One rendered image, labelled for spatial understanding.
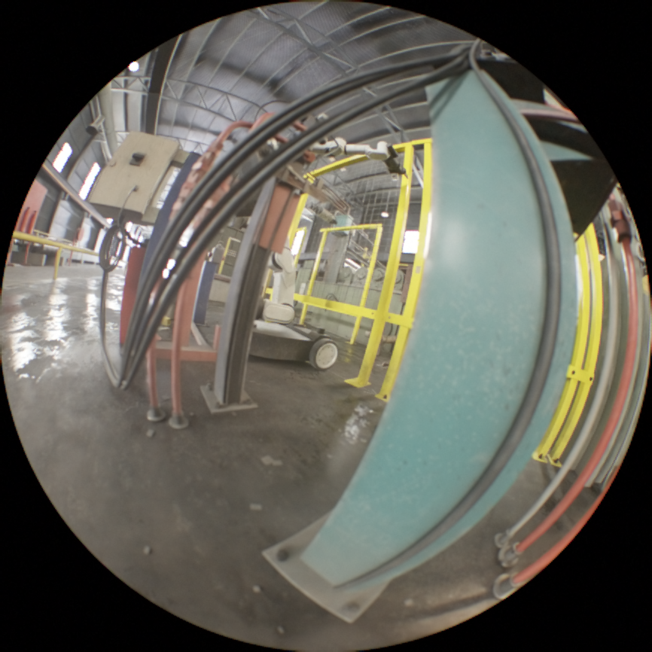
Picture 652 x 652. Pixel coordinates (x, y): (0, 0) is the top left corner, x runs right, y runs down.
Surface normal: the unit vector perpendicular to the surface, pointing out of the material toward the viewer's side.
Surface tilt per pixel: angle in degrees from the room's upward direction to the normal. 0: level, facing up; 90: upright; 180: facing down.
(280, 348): 90
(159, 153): 90
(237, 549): 0
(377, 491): 90
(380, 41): 173
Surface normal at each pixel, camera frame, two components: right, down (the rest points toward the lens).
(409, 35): -0.33, 0.95
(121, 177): 0.71, 0.24
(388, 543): -0.65, -0.11
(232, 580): 0.25, -0.97
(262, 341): 0.29, 0.15
